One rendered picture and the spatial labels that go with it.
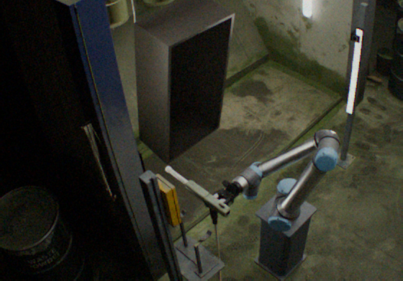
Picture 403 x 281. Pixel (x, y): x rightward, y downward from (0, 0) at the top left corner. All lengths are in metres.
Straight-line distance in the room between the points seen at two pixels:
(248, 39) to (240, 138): 1.39
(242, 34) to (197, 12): 2.21
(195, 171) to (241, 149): 0.50
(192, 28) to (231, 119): 1.89
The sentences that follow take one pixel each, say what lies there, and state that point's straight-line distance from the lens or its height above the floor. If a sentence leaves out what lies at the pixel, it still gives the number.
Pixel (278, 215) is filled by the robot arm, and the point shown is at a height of 0.90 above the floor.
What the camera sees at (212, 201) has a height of 1.20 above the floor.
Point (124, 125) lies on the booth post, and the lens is 2.28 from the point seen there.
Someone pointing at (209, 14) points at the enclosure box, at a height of 1.65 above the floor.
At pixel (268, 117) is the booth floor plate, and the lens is 4.55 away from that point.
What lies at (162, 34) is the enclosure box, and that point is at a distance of 2.76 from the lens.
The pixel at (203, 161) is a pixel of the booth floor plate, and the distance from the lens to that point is 4.11.
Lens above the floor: 2.95
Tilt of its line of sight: 41 degrees down
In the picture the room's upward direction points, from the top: 6 degrees counter-clockwise
